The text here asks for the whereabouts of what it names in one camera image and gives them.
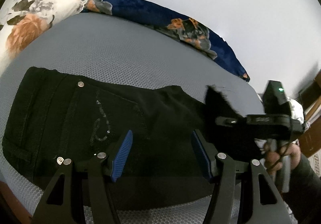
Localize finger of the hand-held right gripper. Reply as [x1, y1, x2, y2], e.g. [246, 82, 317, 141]
[215, 115, 248, 127]

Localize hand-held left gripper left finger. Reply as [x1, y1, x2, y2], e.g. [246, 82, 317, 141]
[31, 129, 133, 224]

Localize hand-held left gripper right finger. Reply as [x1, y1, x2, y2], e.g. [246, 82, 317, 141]
[191, 129, 294, 224]

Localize black pants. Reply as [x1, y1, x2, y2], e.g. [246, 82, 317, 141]
[2, 66, 266, 211]

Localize person's right hand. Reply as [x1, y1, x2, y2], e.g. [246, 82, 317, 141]
[262, 142, 301, 179]

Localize white spotted cloth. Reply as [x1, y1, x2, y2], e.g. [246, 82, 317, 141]
[286, 96, 305, 124]

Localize wooden furniture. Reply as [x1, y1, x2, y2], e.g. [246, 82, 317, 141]
[297, 70, 321, 158]

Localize grey mesh bed mat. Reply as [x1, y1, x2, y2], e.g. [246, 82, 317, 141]
[0, 12, 264, 224]

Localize blue floral blanket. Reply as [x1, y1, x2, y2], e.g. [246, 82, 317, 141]
[80, 0, 251, 82]

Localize white floral pillow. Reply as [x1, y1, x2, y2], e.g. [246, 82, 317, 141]
[0, 0, 83, 69]

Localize black cable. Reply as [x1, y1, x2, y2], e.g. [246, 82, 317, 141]
[264, 136, 300, 172]

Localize brown wooden bed frame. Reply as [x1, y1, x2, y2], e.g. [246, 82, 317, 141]
[0, 181, 32, 224]

